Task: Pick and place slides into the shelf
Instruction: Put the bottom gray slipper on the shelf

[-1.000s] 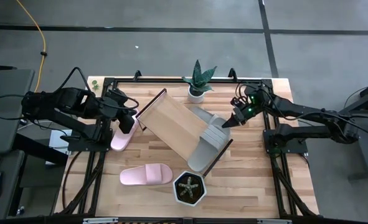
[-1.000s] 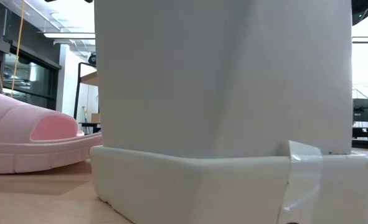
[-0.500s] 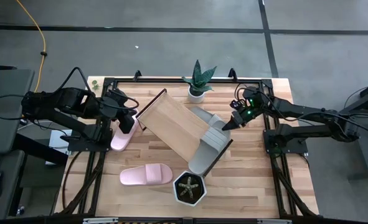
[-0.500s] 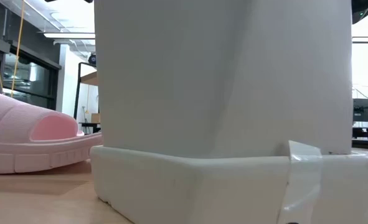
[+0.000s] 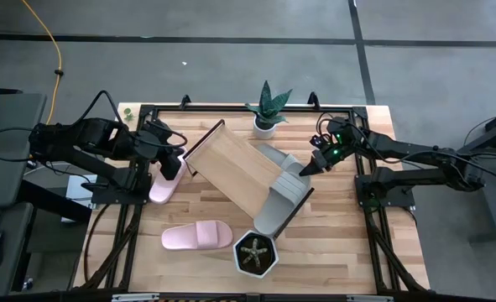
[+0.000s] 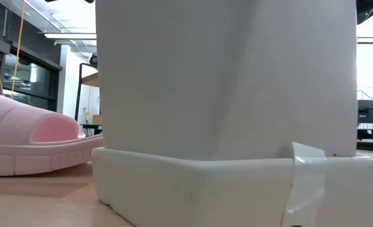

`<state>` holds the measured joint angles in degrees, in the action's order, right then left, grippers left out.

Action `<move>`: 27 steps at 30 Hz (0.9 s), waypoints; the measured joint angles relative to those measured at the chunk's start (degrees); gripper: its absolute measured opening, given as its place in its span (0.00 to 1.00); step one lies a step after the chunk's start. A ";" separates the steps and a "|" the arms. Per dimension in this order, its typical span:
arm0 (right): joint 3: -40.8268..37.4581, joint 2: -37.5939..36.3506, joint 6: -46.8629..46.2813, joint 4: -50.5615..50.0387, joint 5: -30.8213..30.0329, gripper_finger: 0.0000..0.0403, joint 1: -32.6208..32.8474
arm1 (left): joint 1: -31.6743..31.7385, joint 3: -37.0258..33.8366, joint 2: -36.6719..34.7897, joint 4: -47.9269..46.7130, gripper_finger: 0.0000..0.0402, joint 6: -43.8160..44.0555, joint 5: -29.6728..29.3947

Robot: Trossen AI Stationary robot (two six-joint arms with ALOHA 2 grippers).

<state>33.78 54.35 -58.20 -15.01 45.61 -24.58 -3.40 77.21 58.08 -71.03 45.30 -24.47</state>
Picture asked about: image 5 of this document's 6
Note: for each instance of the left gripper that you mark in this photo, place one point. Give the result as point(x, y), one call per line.
point(171, 163)

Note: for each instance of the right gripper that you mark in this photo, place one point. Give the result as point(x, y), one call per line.
point(331, 157)

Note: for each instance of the pink foam slide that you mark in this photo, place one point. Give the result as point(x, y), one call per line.
point(163, 191)
point(189, 237)

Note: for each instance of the grey foam slide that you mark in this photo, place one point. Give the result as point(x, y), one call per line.
point(273, 153)
point(281, 209)

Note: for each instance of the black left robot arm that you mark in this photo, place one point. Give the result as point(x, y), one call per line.
point(84, 138)

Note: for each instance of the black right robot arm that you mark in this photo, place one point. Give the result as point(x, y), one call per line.
point(419, 151)

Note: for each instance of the white round plant pot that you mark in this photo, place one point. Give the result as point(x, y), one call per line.
point(263, 133)

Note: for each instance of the small green leaf sprig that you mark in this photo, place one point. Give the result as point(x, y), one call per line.
point(128, 114)

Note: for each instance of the green snake plant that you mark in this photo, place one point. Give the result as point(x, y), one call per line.
point(268, 105)

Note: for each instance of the white flat sheet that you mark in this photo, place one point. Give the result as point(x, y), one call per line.
point(75, 189)

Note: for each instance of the green star succulent plant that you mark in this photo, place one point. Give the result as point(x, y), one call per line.
point(254, 251)

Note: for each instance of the white foam box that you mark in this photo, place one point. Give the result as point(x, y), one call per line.
point(242, 268)

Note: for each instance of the dark grey desk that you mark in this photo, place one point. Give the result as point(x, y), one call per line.
point(4, 147)
point(8, 285)

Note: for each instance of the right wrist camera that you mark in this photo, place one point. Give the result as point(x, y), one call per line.
point(319, 140)

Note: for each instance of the wooden shelf black frame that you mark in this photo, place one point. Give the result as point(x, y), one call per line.
point(226, 168)

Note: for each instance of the silver metal bracket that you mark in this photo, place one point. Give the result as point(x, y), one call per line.
point(134, 298)
point(369, 298)

